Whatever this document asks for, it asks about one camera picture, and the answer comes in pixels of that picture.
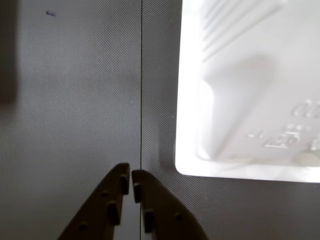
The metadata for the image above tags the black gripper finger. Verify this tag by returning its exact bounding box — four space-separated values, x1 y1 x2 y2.
131 169 210 240
57 162 130 240

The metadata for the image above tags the white plastic tray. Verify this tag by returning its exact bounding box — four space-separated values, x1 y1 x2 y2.
174 0 320 184

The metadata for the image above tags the dark blurry block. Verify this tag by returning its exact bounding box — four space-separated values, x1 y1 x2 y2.
0 0 19 106

